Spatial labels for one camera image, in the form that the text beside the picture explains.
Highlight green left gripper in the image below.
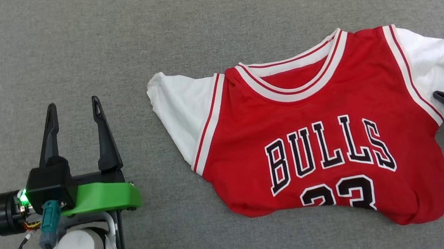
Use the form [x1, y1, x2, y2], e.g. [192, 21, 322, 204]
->
[30, 91, 150, 249]

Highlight red and white basketball jersey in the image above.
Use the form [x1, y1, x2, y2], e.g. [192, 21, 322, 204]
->
[142, 11, 444, 249]

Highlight teal left camera plug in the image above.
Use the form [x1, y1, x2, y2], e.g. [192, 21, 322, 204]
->
[33, 199, 66, 249]

